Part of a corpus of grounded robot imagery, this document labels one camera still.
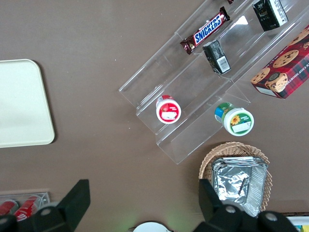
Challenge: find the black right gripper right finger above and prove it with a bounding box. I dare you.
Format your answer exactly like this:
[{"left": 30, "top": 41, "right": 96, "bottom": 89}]
[{"left": 195, "top": 178, "right": 261, "bottom": 232}]

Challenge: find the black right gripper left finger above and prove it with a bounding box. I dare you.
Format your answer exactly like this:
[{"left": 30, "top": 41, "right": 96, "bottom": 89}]
[{"left": 18, "top": 178, "right": 91, "bottom": 232}]

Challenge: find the light wicker basket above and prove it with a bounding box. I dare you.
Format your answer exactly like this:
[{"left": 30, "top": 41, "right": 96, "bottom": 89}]
[{"left": 198, "top": 141, "right": 273, "bottom": 214}]

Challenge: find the cream plastic tray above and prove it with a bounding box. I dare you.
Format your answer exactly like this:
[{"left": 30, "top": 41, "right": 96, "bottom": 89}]
[{"left": 0, "top": 58, "right": 56, "bottom": 148}]

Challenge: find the clear acrylic bottle rack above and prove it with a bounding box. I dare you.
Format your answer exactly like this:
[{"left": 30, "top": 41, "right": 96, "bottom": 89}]
[{"left": 0, "top": 191, "right": 51, "bottom": 219}]

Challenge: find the stack of foil trays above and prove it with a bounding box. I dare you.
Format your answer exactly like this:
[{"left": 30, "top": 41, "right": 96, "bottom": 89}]
[{"left": 211, "top": 156, "right": 269, "bottom": 218}]

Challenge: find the white snack bin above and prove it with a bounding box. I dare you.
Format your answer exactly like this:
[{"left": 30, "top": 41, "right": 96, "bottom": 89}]
[{"left": 286, "top": 216, "right": 309, "bottom": 232}]

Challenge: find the green lid yogurt cup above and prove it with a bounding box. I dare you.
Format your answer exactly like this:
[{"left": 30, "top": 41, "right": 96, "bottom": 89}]
[{"left": 214, "top": 102, "right": 255, "bottom": 137}]

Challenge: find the red lid yogurt cup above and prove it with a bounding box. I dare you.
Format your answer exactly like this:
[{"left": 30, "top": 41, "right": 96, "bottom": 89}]
[{"left": 155, "top": 94, "right": 182, "bottom": 125}]

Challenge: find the clear acrylic step display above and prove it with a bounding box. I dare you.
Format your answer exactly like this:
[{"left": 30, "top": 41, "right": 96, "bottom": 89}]
[{"left": 118, "top": 0, "right": 309, "bottom": 166}]

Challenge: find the small black carton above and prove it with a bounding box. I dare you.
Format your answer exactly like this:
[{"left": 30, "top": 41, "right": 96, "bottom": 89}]
[
  {"left": 252, "top": 0, "right": 289, "bottom": 32},
  {"left": 202, "top": 39, "right": 232, "bottom": 75}
]

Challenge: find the red plaid cookie box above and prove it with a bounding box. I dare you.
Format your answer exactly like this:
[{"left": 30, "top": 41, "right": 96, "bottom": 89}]
[{"left": 250, "top": 24, "right": 309, "bottom": 100}]

